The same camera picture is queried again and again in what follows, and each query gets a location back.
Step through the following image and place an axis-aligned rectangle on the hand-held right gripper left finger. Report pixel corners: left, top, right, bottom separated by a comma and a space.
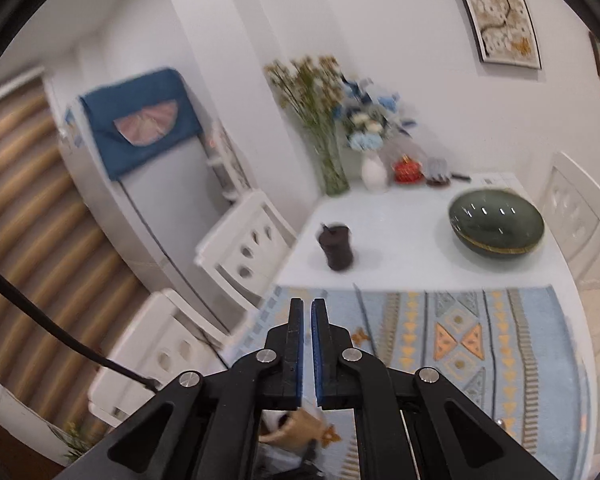
62, 297, 303, 480

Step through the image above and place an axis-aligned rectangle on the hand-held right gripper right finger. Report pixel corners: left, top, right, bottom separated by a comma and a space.
310, 297, 551, 480

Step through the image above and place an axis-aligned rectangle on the bamboo utensil holder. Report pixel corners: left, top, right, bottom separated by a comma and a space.
257, 408, 328, 456

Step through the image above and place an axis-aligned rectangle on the dark brown cup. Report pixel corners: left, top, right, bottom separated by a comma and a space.
316, 221, 356, 272

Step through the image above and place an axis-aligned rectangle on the patterned blue table mat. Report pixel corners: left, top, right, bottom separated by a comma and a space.
225, 284, 588, 480

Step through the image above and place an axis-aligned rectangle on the glass vase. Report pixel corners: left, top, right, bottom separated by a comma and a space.
315, 130, 351, 197

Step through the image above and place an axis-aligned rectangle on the white ceramic vase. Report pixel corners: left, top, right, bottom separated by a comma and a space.
361, 152, 390, 192

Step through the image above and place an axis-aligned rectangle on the white shelf rack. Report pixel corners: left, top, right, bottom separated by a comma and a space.
205, 120, 253, 203

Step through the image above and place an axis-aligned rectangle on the silver refrigerator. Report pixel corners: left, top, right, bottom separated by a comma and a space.
42, 67, 261, 306

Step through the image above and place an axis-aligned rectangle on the red lidded teacup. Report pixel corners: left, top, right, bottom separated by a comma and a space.
392, 155, 425, 184

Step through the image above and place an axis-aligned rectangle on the phone stand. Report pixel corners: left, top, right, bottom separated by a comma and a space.
425, 156, 452, 187

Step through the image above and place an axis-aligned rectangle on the dark green bowl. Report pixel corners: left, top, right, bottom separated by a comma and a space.
448, 187, 546, 261

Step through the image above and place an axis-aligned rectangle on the green potted plant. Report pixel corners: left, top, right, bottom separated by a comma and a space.
60, 420, 101, 463

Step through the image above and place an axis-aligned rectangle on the blue cloth cover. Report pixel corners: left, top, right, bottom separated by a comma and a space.
78, 67, 204, 182

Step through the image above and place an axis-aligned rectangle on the black cable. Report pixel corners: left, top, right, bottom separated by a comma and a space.
0, 257, 158, 393

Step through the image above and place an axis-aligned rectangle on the floral wall painting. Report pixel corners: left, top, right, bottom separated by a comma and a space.
445, 0, 542, 68

